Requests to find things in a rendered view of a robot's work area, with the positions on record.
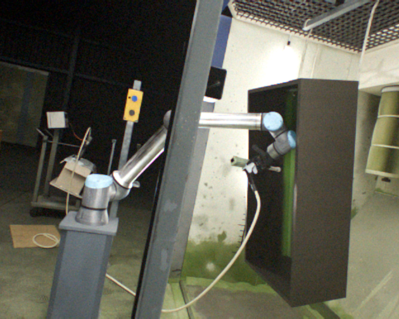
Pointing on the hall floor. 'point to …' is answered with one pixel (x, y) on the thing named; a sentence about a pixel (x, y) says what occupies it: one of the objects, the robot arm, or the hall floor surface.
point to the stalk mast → (124, 153)
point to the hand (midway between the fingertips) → (246, 168)
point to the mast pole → (179, 157)
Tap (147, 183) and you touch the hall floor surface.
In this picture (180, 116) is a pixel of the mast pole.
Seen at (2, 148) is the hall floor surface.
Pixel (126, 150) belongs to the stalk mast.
